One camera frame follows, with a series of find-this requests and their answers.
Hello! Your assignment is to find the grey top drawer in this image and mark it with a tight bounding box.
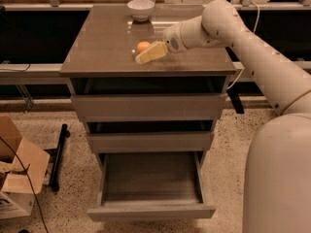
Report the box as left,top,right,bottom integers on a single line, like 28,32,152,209
71,94,225,122

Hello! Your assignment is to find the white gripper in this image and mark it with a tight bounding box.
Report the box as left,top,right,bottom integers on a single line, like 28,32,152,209
135,23,188,64

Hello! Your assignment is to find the open cardboard box left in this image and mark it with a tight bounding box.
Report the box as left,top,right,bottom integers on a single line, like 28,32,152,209
0,116,50,219

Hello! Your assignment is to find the grey open bottom drawer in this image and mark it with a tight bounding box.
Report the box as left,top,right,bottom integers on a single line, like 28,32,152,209
87,151,216,221

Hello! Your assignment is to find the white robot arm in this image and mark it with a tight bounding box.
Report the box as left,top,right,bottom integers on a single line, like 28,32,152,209
135,0,311,233

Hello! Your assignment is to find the grey middle drawer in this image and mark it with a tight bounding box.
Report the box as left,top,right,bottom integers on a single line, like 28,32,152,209
86,132,214,153

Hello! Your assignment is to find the black metal stand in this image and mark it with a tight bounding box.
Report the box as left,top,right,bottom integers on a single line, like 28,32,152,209
46,124,70,192

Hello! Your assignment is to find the black table leg bracket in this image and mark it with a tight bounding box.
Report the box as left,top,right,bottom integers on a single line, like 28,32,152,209
226,89,244,114

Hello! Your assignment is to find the white ceramic bowl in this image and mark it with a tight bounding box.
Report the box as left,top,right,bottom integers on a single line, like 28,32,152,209
127,0,156,21

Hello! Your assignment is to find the white cable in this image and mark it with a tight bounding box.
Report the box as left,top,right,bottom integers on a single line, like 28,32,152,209
226,2,261,91

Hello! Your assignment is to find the orange fruit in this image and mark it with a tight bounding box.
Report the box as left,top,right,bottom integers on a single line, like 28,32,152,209
136,42,150,53

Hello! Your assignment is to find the grey drawer cabinet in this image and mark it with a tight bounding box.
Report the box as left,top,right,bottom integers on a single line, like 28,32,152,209
59,4,237,171

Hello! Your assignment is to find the black cable on floor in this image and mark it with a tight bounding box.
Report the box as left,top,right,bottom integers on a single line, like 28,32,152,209
0,135,51,233

